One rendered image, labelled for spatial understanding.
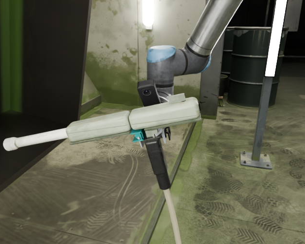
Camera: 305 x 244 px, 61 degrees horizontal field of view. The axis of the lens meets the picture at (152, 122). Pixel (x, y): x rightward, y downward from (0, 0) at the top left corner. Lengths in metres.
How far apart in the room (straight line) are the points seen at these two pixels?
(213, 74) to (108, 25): 1.17
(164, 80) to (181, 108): 0.29
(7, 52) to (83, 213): 0.81
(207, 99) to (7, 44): 1.89
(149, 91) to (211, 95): 1.99
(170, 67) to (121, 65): 2.00
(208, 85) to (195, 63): 1.73
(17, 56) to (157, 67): 0.69
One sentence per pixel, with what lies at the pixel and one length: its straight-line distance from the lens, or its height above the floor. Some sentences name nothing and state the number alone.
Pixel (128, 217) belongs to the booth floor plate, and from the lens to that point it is 1.32.
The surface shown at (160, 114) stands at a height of 0.73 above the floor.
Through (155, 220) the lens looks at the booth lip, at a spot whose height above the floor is 0.04.
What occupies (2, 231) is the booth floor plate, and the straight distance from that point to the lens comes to 1.42.
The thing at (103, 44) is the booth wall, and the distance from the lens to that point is 2.86.
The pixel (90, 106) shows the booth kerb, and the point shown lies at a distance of 2.80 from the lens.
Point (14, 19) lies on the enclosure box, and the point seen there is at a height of 0.93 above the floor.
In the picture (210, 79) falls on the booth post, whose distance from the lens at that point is 2.60.
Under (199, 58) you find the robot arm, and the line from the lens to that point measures 0.89.
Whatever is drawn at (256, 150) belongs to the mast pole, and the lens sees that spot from 1.93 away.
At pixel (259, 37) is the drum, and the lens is 3.04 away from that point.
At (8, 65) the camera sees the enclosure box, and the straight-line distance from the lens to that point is 1.32.
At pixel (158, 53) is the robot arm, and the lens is 0.81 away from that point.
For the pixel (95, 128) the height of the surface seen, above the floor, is 0.69.
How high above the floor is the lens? 0.90
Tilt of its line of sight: 21 degrees down
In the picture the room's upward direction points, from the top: straight up
